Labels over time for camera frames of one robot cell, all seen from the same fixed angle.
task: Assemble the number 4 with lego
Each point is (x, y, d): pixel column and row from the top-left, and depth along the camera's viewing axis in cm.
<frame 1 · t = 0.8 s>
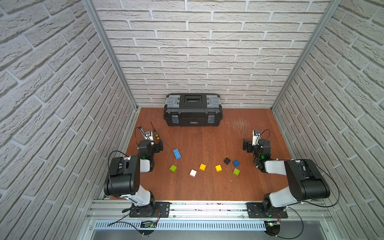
left hand: (154, 137, 94), fingers open
right hand: (253, 139, 94), fingers open
black plastic toolbox: (193, 109, 97), point 18 cm above the table
blue long lego brick: (177, 154, 94), point 2 cm above the table
left green lego brick: (173, 168, 88), point 2 cm above the table
white lego brick: (193, 173, 87), on the table
yellow lego brick left: (202, 167, 89), on the table
yellow lego brick right: (218, 168, 89), on the table
black lego brick: (227, 160, 91), point 2 cm above the table
small blue lego brick: (236, 163, 90), point 3 cm above the table
right green lego brick: (236, 171, 87), point 2 cm above the table

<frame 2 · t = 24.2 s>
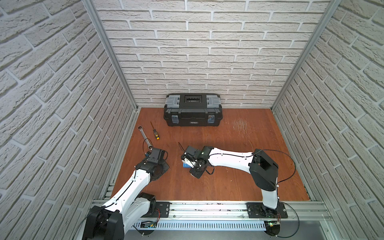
left hand: (166, 164, 85), fingers closed
right hand: (197, 171, 85), fingers open
blue long lego brick: (185, 165, 80), point 11 cm above the table
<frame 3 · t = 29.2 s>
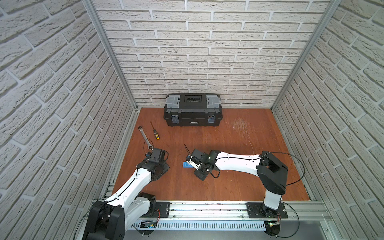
left hand: (166, 165, 86), fingers closed
right hand: (201, 172, 85), fingers open
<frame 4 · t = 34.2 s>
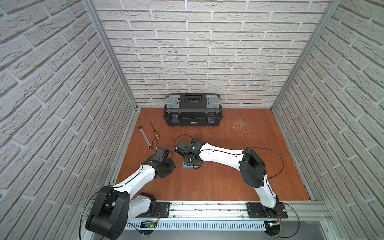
left hand: (175, 164, 88), fingers closed
right hand: (193, 162, 87), fingers open
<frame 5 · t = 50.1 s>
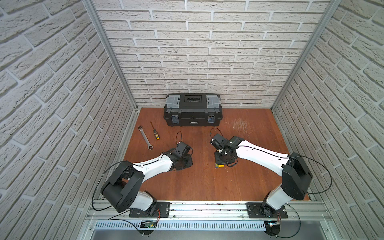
left hand: (193, 160, 88), fingers closed
right hand: (221, 161, 84), fingers open
